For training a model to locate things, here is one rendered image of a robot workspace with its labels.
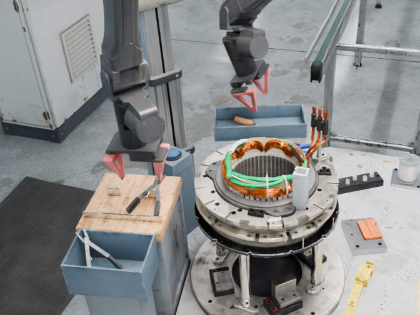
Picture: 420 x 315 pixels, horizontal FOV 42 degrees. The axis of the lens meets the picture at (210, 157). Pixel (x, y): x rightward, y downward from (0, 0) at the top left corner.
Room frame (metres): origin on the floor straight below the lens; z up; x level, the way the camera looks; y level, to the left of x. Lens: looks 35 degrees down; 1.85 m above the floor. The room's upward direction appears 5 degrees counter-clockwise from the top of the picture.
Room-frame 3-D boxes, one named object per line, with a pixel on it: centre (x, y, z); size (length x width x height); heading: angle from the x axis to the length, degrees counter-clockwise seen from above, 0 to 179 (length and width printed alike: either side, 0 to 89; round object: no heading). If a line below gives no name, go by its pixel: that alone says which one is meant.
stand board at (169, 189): (0.98, 0.19, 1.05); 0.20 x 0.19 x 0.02; 167
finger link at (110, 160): (0.95, 0.18, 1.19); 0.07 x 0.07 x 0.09; 78
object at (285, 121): (1.30, -0.14, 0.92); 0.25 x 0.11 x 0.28; 86
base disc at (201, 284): (0.98, -0.12, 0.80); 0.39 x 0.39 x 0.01
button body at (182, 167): (1.19, 0.10, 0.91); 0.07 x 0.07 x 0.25; 46
